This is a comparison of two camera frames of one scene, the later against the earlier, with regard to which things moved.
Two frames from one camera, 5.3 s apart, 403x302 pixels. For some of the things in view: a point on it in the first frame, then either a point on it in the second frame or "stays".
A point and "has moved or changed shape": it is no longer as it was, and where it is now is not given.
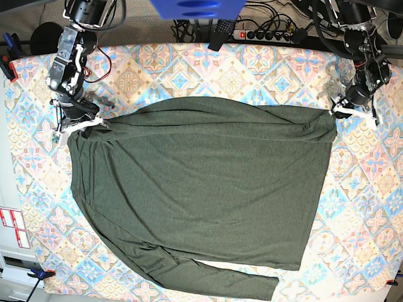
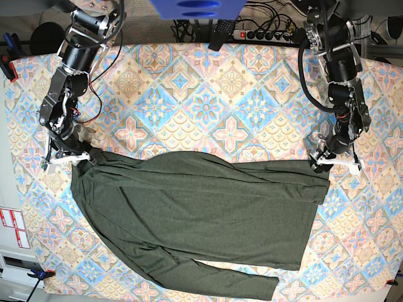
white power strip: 250,34 stays
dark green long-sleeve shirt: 225,179 has moved or changed shape
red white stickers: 12,218 stays
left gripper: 357,96 → 337,146
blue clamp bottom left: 39,275 stays
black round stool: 45,38 stays
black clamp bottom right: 390,282 stays
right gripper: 79,107 → 69,141
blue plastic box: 199,9 stays
